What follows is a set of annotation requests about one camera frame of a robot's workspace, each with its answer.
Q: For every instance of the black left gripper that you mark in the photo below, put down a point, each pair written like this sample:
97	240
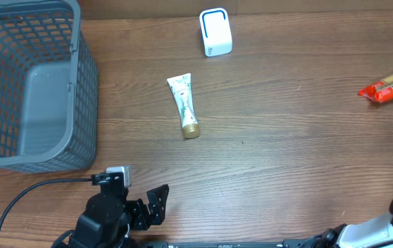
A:
145	219

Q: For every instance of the white bamboo tube bottle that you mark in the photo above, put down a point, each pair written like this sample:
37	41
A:
181	88

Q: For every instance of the San Remo spaghetti pack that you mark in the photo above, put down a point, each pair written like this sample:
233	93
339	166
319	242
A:
379	92

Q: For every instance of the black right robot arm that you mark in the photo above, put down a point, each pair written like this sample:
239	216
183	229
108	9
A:
374	233

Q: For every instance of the white barcode scanner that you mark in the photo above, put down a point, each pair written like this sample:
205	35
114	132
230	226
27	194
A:
216	32

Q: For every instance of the grey plastic basket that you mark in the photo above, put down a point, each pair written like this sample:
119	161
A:
48	88

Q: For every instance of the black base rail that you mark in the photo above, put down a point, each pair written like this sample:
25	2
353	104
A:
287	243

